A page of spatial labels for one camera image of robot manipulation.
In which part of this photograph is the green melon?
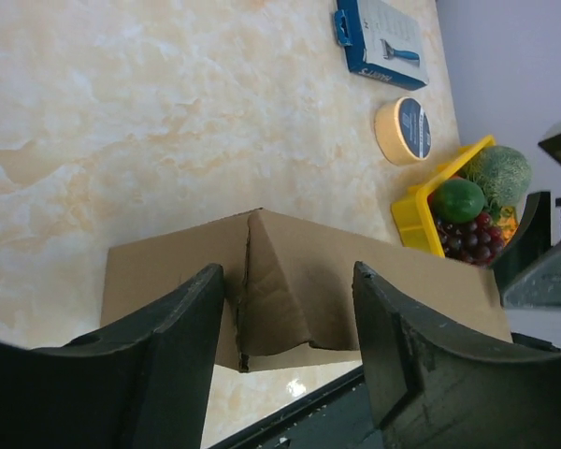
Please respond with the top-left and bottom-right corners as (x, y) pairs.
(460, 145), (533, 209)

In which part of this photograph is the brown cardboard box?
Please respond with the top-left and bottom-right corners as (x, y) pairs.
(101, 210), (511, 372)

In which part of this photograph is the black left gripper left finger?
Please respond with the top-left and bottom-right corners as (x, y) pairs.
(0, 264), (224, 448)

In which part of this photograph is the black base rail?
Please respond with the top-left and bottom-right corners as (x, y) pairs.
(212, 366), (384, 449)

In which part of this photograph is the green avocado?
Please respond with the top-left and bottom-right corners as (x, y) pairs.
(430, 179), (485, 225)

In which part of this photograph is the yellow plastic tray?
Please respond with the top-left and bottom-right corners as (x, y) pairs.
(391, 137), (503, 257)

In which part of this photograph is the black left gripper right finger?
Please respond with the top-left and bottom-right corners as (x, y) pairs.
(352, 262), (561, 448)

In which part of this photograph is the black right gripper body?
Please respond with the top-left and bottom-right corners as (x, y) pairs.
(502, 241), (561, 349)

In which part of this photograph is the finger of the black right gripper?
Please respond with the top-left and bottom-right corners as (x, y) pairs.
(490, 191), (551, 281)

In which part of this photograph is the orange fruit in tray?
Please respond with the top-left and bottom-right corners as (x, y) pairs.
(497, 207), (519, 244)

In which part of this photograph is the dark red grape bunch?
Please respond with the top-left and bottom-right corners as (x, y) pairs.
(434, 211), (505, 267)

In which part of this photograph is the razor blister pack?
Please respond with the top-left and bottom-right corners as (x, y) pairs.
(333, 0), (429, 91)

